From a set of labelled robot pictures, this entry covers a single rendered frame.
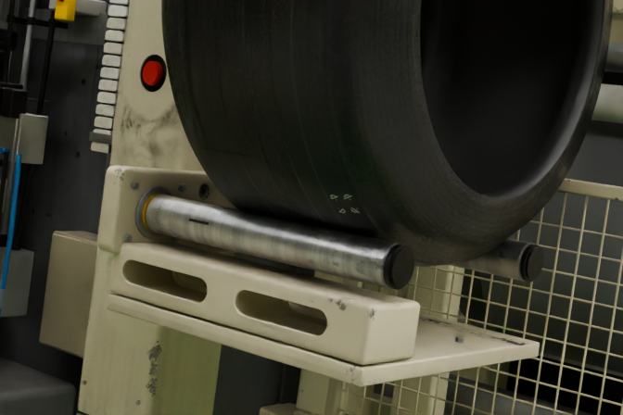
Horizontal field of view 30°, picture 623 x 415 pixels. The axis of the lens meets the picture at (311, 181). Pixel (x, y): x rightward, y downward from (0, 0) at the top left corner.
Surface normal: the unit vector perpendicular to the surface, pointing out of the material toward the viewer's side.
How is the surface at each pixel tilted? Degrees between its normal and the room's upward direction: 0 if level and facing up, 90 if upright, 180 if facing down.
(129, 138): 90
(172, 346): 90
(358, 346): 90
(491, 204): 100
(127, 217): 90
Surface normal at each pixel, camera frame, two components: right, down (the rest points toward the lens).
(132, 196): 0.78, 0.14
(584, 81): -0.55, -0.30
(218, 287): -0.61, -0.04
